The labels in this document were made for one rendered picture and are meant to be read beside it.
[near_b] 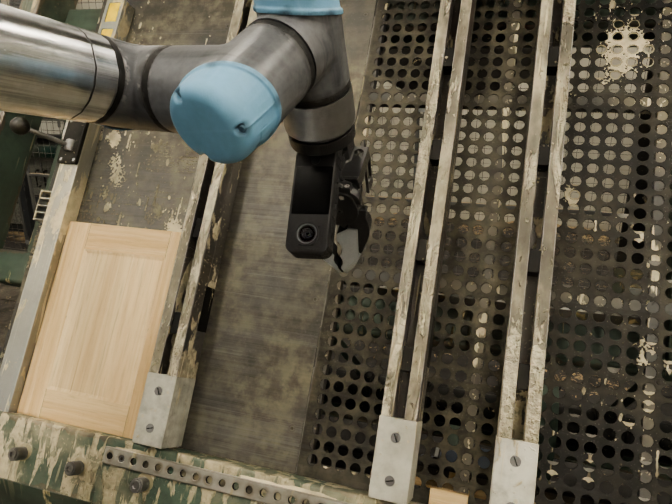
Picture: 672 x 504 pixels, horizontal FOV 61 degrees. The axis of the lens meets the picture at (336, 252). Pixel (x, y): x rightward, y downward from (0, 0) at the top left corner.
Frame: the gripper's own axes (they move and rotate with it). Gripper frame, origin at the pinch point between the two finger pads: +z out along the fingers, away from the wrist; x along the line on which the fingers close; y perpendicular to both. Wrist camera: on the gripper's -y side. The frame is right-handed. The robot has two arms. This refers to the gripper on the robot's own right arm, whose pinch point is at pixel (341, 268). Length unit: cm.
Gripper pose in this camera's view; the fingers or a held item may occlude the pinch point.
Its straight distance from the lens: 72.3
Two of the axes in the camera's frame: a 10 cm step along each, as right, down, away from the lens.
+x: -9.6, -0.8, 2.7
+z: 1.4, 6.9, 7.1
